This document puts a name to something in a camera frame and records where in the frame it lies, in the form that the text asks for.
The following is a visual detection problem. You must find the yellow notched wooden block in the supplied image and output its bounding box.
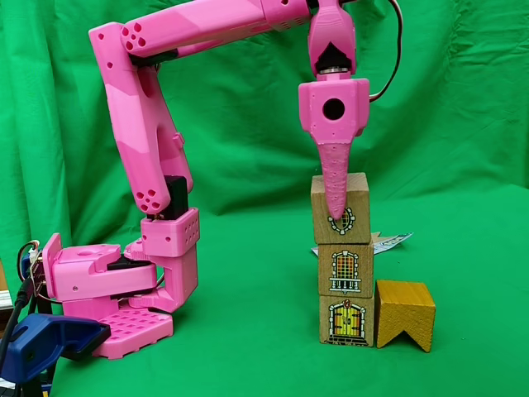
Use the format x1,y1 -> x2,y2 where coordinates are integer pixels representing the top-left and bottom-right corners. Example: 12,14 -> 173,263
374,280 -> 437,353

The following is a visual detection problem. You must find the green cloth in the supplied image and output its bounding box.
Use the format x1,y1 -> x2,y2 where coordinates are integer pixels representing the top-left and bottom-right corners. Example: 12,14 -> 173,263
0,0 -> 529,397

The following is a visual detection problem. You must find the wooden cube oval window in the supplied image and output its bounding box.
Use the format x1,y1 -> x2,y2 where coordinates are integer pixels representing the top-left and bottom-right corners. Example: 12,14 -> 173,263
310,172 -> 371,245

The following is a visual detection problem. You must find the wooden cube balcony window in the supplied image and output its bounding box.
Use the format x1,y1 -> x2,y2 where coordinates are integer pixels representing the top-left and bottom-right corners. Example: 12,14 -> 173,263
317,242 -> 375,298

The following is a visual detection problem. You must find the black power cable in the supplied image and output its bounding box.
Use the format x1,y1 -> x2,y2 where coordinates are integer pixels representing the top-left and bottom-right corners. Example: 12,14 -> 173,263
0,279 -> 34,356

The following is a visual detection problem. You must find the wooden cube door print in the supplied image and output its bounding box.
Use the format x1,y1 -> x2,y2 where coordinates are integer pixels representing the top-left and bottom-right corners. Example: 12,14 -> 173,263
318,295 -> 376,348

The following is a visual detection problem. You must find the motor controller board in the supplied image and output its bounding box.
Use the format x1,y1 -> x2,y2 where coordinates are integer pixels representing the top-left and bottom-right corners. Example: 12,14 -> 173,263
16,241 -> 46,299

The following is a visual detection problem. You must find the white red black servo cable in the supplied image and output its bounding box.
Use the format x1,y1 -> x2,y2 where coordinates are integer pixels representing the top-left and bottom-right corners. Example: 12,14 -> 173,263
342,0 -> 404,103

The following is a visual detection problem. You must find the blue clamp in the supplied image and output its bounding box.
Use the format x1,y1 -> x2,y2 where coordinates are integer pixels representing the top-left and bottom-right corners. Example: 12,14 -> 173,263
0,313 -> 112,388

